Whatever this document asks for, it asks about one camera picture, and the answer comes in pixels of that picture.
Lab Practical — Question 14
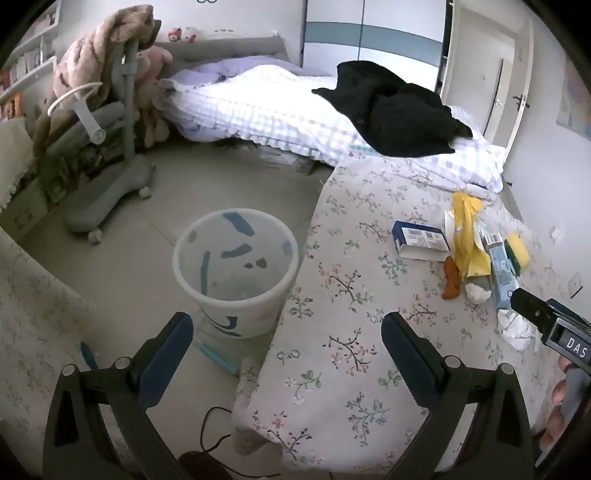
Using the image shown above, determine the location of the pale printed snack packet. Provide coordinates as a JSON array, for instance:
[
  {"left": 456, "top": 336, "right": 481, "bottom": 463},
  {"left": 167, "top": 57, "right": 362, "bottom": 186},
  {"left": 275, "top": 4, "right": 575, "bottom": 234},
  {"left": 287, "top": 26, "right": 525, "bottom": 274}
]
[{"left": 478, "top": 226, "right": 520, "bottom": 311}]

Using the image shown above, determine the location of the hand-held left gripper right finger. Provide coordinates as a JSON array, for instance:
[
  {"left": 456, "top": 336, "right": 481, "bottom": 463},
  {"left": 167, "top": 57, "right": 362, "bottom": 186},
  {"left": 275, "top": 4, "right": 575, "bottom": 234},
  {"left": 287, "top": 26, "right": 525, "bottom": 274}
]
[{"left": 381, "top": 311, "right": 536, "bottom": 480}]

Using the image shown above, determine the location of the black garment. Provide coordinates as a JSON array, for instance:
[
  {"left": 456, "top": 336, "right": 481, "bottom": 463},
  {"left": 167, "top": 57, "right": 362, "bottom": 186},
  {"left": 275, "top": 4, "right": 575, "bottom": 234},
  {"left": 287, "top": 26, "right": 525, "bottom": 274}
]
[{"left": 311, "top": 60, "right": 474, "bottom": 158}]

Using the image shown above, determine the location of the grey swivel chair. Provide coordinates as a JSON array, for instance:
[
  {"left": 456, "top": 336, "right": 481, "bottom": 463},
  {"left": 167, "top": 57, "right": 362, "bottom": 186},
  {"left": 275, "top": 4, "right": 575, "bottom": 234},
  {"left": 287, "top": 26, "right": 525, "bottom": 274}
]
[{"left": 34, "top": 39, "right": 155, "bottom": 245}]

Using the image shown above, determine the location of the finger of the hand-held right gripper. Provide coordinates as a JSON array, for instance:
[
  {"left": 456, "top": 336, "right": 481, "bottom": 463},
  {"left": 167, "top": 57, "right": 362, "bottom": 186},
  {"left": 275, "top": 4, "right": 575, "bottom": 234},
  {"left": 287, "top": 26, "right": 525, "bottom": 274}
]
[{"left": 510, "top": 287, "right": 561, "bottom": 333}]

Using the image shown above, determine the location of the yellow plastic wrapper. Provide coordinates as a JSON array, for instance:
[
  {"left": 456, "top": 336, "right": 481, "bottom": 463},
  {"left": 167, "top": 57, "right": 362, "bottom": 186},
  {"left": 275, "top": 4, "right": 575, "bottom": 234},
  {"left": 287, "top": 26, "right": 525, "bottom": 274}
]
[{"left": 450, "top": 191, "right": 492, "bottom": 280}]

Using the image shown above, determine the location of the small white red plush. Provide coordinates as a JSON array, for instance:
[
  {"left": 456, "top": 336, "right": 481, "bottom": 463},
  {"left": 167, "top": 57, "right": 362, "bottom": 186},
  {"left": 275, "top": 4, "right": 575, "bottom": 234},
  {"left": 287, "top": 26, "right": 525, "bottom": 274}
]
[{"left": 167, "top": 25, "right": 199, "bottom": 44}]

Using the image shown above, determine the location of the pink plush toy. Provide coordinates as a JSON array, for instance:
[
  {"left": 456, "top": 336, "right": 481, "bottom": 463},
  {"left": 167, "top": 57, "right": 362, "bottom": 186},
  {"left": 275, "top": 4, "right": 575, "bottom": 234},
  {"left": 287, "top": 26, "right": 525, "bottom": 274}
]
[{"left": 134, "top": 46, "right": 174, "bottom": 148}]

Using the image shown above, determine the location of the white nut snack bag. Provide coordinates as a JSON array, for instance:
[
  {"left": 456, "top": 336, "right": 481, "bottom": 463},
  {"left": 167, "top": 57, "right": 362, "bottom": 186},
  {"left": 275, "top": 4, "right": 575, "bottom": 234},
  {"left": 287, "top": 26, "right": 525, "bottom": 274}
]
[{"left": 464, "top": 274, "right": 494, "bottom": 304}]

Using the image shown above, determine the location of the person's right hand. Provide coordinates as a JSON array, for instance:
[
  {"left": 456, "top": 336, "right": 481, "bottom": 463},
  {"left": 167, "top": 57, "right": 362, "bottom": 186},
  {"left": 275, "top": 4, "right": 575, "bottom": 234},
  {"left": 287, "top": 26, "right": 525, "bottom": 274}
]
[{"left": 538, "top": 353, "right": 578, "bottom": 455}]

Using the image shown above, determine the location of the wall poster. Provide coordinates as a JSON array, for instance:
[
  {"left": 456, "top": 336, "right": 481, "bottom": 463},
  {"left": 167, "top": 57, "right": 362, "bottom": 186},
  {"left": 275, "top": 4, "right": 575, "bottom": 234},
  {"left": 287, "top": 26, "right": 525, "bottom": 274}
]
[{"left": 556, "top": 60, "right": 591, "bottom": 134}]

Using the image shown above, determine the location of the lilac checked quilt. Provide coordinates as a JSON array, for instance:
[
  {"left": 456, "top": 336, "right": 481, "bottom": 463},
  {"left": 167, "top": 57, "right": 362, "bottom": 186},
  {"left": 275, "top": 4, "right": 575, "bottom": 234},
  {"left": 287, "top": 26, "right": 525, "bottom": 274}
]
[{"left": 159, "top": 55, "right": 506, "bottom": 195}]

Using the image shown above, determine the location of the white blue-printed trash bin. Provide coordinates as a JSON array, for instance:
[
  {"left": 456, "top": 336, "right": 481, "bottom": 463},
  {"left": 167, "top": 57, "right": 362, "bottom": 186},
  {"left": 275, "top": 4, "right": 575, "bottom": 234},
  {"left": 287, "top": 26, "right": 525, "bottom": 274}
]
[{"left": 173, "top": 209, "right": 300, "bottom": 340}]

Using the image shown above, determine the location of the blue cardboard box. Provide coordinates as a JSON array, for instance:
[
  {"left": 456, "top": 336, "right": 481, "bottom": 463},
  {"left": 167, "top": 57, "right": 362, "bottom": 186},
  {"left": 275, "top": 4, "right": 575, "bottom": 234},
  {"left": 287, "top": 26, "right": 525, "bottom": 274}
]
[{"left": 392, "top": 220, "right": 451, "bottom": 262}]

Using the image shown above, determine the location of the dark round object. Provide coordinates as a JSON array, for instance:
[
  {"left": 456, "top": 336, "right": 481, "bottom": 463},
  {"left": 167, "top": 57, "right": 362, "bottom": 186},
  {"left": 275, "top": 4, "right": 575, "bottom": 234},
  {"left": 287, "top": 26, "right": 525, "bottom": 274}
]
[{"left": 178, "top": 452, "right": 232, "bottom": 480}]

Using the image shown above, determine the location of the white bookshelf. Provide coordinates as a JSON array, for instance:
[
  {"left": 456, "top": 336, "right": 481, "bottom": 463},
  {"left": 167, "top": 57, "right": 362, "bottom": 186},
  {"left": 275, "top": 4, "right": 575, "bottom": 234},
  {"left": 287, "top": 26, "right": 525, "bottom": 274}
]
[{"left": 0, "top": 9, "right": 61, "bottom": 121}]

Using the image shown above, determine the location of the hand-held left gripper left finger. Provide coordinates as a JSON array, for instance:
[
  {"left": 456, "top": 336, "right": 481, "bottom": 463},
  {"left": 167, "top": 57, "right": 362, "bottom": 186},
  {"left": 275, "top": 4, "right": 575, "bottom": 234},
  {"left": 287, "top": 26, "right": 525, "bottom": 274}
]
[{"left": 42, "top": 311, "right": 195, "bottom": 480}]

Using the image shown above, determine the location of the blue pen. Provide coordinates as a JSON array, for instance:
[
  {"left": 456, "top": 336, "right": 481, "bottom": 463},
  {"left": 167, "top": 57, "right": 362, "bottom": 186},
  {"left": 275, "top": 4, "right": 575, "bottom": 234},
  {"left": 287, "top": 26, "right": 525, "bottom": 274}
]
[{"left": 198, "top": 344, "right": 241, "bottom": 374}]

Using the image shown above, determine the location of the white teal-striped wardrobe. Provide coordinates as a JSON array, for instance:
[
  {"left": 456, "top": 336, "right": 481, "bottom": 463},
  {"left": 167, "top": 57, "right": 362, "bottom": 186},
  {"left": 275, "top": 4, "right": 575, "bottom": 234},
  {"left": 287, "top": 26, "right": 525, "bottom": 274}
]
[{"left": 302, "top": 0, "right": 448, "bottom": 90}]

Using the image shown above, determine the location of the floral cover cloth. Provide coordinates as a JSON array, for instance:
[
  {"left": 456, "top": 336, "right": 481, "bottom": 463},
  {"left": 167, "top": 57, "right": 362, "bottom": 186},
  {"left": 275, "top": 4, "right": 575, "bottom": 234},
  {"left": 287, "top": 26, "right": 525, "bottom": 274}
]
[{"left": 0, "top": 228, "right": 116, "bottom": 467}]

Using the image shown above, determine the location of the white tissue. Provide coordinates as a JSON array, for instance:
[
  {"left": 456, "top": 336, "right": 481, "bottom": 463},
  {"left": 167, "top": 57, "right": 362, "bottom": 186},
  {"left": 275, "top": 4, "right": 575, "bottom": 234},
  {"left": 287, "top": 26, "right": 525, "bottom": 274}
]
[{"left": 496, "top": 308, "right": 546, "bottom": 352}]

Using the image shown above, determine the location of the white door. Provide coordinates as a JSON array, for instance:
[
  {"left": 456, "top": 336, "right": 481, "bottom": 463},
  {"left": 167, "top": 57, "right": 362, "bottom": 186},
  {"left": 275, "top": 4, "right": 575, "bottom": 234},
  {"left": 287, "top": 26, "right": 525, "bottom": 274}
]
[{"left": 438, "top": 0, "right": 536, "bottom": 148}]

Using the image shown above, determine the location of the grey padded headboard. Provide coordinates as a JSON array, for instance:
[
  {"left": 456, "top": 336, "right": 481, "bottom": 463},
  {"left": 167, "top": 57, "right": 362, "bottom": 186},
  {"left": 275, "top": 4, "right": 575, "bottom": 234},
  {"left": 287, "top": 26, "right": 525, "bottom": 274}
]
[{"left": 154, "top": 32, "right": 289, "bottom": 75}]

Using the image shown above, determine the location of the black cable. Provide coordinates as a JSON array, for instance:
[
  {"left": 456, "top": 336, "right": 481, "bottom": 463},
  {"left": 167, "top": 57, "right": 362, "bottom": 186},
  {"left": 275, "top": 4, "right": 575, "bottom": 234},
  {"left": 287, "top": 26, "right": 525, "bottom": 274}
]
[{"left": 198, "top": 406, "right": 287, "bottom": 476}]

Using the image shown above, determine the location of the yellow green sponge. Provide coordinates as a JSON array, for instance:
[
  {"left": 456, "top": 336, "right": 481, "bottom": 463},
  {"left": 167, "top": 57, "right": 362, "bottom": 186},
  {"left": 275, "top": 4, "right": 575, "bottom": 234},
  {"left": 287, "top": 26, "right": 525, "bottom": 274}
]
[{"left": 503, "top": 233, "right": 532, "bottom": 271}]

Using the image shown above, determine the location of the floral bedsheet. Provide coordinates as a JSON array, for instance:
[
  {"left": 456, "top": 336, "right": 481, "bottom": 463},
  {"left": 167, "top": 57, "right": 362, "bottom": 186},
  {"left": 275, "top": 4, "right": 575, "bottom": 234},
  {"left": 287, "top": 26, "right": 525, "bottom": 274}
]
[{"left": 231, "top": 152, "right": 568, "bottom": 472}]

